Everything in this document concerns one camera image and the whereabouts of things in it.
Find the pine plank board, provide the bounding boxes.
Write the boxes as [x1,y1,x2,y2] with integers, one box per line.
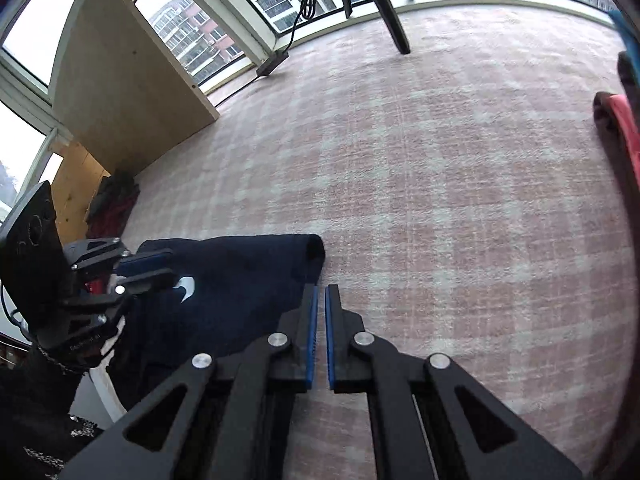
[50,140,112,226]

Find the black tripod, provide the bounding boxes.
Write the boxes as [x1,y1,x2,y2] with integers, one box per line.
[331,0,414,56]

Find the brown folded garment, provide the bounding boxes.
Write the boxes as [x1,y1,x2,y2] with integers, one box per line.
[592,91,640,196]

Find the pink folded garment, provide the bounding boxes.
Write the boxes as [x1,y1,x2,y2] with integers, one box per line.
[607,94,640,171]

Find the blue folded garment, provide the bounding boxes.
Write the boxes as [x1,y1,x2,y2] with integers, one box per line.
[607,7,636,51]

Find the person's black sparkly garment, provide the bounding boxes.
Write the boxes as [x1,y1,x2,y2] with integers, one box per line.
[0,345,108,480]

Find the white window frame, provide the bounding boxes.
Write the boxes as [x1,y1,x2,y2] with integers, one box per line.
[0,0,616,111]

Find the navy blue garment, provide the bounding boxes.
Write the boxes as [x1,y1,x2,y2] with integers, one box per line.
[106,233,326,413]

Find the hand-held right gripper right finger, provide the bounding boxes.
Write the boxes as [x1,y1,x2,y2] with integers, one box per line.
[324,284,583,480]

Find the large light wooden board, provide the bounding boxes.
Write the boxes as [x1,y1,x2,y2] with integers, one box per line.
[51,0,221,177]

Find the dark grey folded garment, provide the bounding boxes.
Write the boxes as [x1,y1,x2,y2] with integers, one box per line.
[616,50,640,88]

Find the dark red garment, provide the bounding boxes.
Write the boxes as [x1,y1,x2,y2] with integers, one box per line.
[86,195,138,238]

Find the black ring light cable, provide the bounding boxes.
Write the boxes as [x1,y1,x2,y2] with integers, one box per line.
[255,0,321,78]

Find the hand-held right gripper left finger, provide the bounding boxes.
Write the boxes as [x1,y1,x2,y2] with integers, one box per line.
[59,282,319,480]

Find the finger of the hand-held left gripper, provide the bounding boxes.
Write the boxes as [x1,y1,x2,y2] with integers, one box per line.
[62,237,176,277]
[61,267,176,325]

